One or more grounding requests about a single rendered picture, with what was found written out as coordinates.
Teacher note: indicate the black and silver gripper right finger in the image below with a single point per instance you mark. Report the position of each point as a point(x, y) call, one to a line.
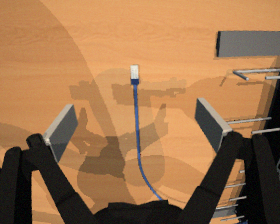
point(261, 176)

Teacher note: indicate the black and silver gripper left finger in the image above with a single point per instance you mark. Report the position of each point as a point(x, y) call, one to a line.
point(16, 187)

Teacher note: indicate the dark grey patch panel rack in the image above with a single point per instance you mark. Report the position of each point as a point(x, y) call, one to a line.
point(252, 43)

